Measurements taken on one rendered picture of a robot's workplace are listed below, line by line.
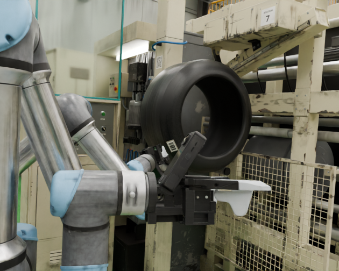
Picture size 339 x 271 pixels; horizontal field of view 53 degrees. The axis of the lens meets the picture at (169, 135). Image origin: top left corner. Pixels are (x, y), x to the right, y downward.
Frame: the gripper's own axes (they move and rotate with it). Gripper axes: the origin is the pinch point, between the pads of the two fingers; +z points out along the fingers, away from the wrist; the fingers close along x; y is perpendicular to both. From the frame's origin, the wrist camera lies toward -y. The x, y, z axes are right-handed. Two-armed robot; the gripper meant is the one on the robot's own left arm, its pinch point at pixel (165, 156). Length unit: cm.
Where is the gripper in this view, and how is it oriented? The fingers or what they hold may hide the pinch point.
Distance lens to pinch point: 150.1
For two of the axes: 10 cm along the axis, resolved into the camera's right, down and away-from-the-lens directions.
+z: 3.2, -1.6, 9.3
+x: -9.0, 2.7, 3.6
